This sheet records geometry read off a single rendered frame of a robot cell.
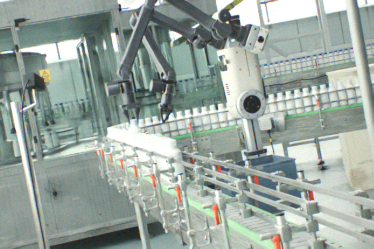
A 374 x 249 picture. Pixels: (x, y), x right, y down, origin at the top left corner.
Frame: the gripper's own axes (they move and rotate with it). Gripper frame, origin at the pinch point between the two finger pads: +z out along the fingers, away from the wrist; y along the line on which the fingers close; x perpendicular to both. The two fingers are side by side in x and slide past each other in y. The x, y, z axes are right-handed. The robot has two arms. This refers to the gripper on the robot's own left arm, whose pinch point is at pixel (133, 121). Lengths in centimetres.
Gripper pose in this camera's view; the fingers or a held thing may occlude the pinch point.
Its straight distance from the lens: 381.6
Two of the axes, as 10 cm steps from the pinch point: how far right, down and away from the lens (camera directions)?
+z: 1.9, 9.8, 0.5
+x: -2.0, -0.1, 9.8
